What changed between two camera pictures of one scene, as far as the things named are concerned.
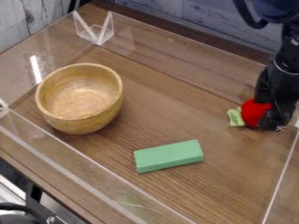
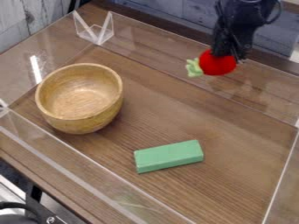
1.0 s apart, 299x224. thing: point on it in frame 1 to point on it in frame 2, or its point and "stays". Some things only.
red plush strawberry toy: [248, 114] to [215, 65]
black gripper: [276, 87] to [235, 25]
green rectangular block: [167, 157] stays
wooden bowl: [79, 97] stays
